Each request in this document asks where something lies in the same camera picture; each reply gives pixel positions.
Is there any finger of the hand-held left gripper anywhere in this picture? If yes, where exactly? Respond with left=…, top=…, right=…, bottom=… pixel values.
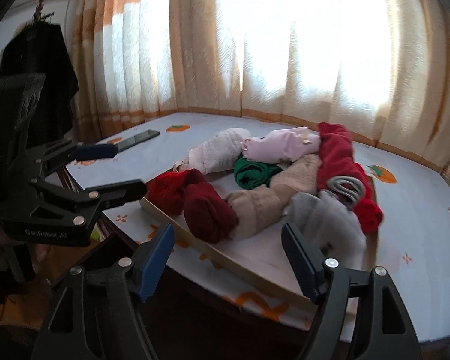
left=28, top=178, right=148, bottom=230
left=32, top=139, right=119, bottom=176

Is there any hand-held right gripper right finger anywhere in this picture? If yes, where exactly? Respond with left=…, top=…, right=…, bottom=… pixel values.
left=281, top=222, right=422, bottom=360

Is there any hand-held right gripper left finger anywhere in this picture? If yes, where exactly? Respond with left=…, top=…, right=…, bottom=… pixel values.
left=30, top=223, right=176, bottom=360

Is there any bright red textured underwear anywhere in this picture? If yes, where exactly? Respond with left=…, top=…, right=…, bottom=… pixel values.
left=147, top=169, right=207, bottom=216

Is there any shallow cardboard tray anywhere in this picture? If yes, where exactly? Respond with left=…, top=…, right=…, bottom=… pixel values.
left=139, top=146, right=380, bottom=313

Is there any dark maroon underwear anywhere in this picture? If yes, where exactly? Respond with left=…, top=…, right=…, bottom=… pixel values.
left=183, top=182, right=238, bottom=244

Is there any beige dotted underwear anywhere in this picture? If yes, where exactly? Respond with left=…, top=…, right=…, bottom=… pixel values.
left=225, top=154, right=323, bottom=239

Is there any pale pink dotted underwear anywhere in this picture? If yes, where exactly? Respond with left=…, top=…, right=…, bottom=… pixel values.
left=172, top=127, right=253, bottom=176

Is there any green and black underwear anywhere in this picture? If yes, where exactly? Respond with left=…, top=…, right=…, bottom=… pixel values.
left=233, top=156, right=286, bottom=190

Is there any light pink underwear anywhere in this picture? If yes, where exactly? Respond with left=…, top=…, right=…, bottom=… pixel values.
left=242, top=127, right=321, bottom=163

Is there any person's left hand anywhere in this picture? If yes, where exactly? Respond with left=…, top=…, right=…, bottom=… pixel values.
left=0, top=226, right=47, bottom=272

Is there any black smartphone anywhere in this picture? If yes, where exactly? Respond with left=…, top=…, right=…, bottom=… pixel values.
left=116, top=129, right=161, bottom=151

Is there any black hanging garment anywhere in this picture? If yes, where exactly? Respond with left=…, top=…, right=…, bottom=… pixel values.
left=0, top=20, right=79, bottom=143

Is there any dark wooden desk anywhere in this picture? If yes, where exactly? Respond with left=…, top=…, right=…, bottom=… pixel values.
left=58, top=165, right=361, bottom=360

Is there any white printed table cover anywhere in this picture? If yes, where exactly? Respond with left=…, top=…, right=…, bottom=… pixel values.
left=65, top=112, right=450, bottom=344

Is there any cream and orange curtain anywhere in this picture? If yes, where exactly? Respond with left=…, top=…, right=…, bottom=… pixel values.
left=69, top=0, right=450, bottom=181

